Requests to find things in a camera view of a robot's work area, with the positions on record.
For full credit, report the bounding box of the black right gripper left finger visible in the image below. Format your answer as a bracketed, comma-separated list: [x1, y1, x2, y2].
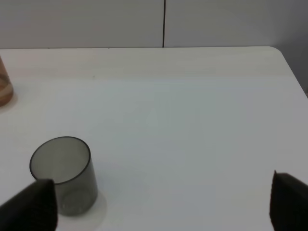
[0, 179, 58, 231]

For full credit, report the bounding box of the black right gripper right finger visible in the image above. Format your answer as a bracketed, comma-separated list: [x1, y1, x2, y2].
[269, 172, 308, 231]

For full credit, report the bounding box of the grey translucent plastic cup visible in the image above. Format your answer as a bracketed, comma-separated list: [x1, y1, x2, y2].
[29, 136, 98, 216]

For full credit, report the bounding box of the orange translucent plastic cup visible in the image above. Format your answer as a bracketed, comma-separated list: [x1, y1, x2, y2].
[0, 58, 14, 107]

